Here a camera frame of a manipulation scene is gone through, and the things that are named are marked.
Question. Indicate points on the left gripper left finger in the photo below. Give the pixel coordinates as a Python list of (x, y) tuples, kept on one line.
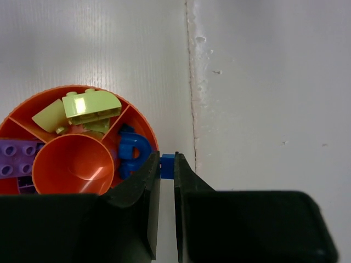
[(118, 226)]

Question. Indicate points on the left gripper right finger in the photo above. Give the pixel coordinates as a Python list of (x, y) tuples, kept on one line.
[(246, 226)]

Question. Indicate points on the tiny blue lego piece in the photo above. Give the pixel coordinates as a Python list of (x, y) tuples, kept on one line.
[(167, 166)]

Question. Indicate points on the blue round lego piece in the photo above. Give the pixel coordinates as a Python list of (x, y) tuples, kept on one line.
[(133, 150)]

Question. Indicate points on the lime green purple lego brick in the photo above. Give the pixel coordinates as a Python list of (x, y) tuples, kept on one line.
[(92, 105)]

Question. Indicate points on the orange round divided container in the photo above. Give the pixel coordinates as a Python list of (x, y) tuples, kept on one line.
[(80, 158)]

